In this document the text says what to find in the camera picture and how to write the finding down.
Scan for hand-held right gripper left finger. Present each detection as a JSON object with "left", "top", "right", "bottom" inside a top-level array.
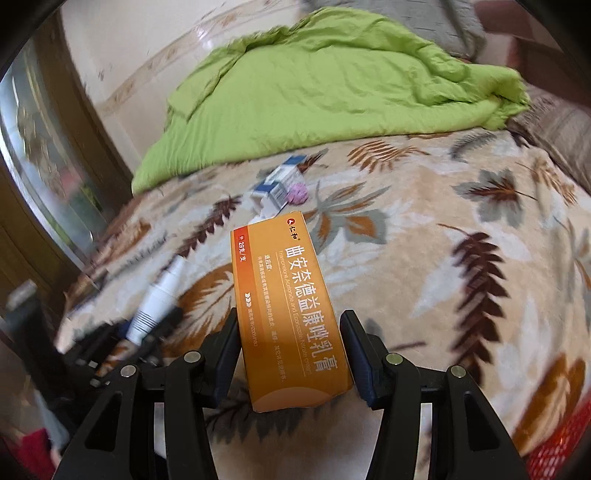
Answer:
[{"left": 55, "top": 307, "right": 241, "bottom": 480}]

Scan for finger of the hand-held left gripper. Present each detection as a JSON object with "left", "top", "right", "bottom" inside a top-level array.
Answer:
[
  {"left": 134, "top": 307, "right": 184, "bottom": 366},
  {"left": 58, "top": 323, "right": 129, "bottom": 367}
]

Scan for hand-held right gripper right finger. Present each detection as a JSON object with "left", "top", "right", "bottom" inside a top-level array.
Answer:
[{"left": 339, "top": 310, "right": 532, "bottom": 480}]

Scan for white plastic bottle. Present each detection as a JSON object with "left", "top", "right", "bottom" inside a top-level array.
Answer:
[{"left": 126, "top": 255, "right": 191, "bottom": 346}]

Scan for orange cardboard box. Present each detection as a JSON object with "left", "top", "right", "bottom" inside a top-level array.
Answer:
[{"left": 231, "top": 210, "right": 355, "bottom": 413}]

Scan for red mesh basket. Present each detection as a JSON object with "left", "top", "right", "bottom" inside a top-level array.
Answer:
[{"left": 526, "top": 406, "right": 585, "bottom": 480}]

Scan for red cloth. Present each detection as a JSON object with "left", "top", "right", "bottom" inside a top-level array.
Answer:
[{"left": 13, "top": 427, "right": 62, "bottom": 480}]

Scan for leaf print blanket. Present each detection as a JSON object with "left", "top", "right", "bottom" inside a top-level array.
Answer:
[{"left": 55, "top": 129, "right": 591, "bottom": 480}]

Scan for wooden door with patterned glass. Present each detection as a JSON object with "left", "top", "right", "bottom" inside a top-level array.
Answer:
[{"left": 0, "top": 28, "right": 136, "bottom": 326}]

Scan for blue and white box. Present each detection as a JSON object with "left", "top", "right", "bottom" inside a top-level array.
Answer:
[{"left": 249, "top": 154, "right": 308, "bottom": 219}]

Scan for green quilt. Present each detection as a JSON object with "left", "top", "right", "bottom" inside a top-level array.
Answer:
[{"left": 131, "top": 7, "right": 532, "bottom": 195}]

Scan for striped floral pillow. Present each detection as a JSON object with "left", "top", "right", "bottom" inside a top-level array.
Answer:
[{"left": 507, "top": 104, "right": 591, "bottom": 191}]

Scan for grey quilted pillow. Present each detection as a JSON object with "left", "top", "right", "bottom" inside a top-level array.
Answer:
[{"left": 299, "top": 0, "right": 486, "bottom": 60}]

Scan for brown padded headboard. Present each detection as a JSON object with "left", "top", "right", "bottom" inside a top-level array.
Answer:
[{"left": 475, "top": 0, "right": 557, "bottom": 93}]

